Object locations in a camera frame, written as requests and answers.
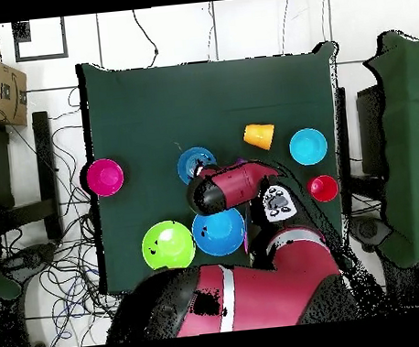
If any black box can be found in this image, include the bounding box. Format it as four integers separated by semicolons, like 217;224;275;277
354;84;391;178

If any orange cup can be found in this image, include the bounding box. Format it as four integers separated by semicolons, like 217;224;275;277
242;121;278;154

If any large green bowl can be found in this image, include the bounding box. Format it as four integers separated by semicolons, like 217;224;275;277
139;217;199;273

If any black floor cable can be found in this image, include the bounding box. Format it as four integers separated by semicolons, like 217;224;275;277
131;7;161;70

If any black square floor frame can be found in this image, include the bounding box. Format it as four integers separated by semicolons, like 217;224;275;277
11;16;70;63

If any small red bowl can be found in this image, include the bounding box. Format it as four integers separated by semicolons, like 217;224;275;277
84;157;127;200

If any cardboard box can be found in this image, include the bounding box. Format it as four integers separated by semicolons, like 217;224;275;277
0;52;32;129

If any translucent blue bowl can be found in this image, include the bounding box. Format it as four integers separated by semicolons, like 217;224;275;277
175;145;220;188

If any red cup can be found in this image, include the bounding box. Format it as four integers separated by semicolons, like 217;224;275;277
306;173;340;204

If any black bench frame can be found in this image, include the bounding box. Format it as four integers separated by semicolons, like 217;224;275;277
0;110;64;246

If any dark green table cloth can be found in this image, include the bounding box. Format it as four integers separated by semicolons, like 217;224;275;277
75;38;360;297

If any small cyan bowl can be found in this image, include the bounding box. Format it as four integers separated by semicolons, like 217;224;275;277
287;125;330;168

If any large blue bowl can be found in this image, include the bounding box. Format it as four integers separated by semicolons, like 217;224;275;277
189;206;249;260

